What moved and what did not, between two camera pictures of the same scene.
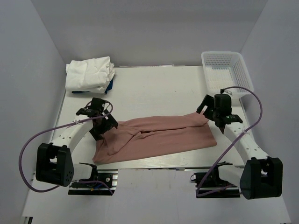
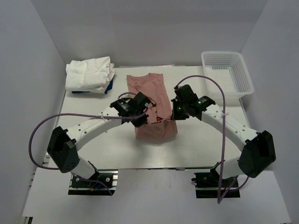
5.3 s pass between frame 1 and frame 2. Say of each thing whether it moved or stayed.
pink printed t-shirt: moved
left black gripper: moved
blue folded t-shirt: stayed
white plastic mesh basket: stayed
